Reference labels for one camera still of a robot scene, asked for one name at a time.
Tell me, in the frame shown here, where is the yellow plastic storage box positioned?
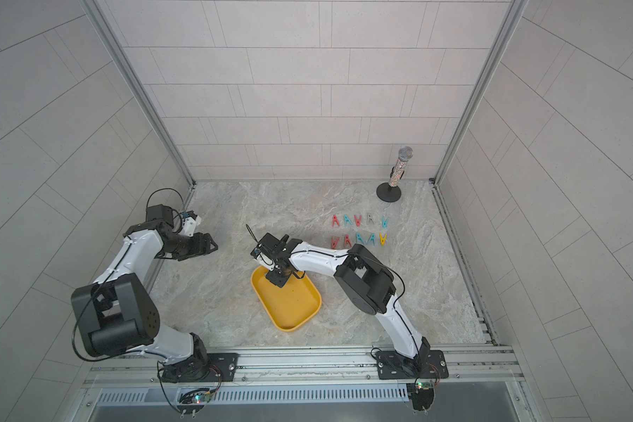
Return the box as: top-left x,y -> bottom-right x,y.
251,267 -> 322,332

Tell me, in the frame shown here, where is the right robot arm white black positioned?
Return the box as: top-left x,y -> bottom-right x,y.
251,233 -> 430,374

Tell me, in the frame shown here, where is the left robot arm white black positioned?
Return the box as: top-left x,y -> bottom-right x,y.
71,205 -> 218,366

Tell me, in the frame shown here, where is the glitter microphone on black stand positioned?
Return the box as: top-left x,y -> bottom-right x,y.
376,146 -> 413,203

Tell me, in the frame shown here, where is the left green circuit board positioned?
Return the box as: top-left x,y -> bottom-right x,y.
177,388 -> 216,418

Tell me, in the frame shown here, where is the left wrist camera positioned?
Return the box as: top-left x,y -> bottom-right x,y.
179,211 -> 202,237

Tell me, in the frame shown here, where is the aluminium mounting rail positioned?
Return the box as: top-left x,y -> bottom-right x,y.
81,345 -> 523,389

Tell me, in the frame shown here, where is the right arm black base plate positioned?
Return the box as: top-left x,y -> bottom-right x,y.
370,347 -> 449,381

